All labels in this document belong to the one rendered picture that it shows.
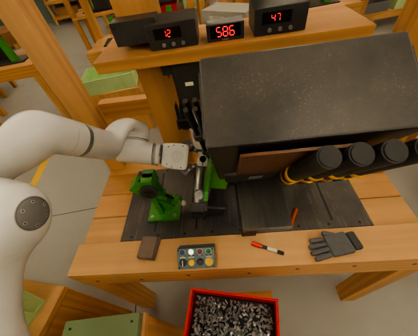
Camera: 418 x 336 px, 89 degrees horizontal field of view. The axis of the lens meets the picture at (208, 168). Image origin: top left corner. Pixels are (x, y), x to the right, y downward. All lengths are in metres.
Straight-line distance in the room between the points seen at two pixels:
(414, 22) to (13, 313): 1.38
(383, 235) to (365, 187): 0.25
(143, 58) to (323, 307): 1.81
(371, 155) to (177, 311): 1.68
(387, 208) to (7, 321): 1.29
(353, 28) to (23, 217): 0.94
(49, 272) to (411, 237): 2.48
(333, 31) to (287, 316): 1.64
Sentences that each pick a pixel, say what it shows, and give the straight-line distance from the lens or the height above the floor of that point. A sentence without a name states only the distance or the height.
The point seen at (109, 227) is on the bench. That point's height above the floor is 0.88.
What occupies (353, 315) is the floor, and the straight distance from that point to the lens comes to 1.95.
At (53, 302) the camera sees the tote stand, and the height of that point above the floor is 0.79.
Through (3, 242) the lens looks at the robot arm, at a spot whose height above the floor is 1.51.
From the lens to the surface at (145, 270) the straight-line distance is 1.01.
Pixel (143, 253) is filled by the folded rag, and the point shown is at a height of 0.93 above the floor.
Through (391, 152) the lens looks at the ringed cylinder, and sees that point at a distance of 0.42.
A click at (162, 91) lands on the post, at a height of 1.35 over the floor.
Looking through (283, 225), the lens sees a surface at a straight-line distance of 0.76.
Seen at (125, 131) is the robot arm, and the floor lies 1.40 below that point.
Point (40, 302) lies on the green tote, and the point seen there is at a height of 0.82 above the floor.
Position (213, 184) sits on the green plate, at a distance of 0.83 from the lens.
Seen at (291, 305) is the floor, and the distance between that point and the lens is 1.85.
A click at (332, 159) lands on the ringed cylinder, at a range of 0.38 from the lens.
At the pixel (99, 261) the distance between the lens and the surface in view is 1.12.
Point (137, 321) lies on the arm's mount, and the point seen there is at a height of 0.89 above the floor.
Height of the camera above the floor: 1.80
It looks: 49 degrees down
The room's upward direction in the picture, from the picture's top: 11 degrees counter-clockwise
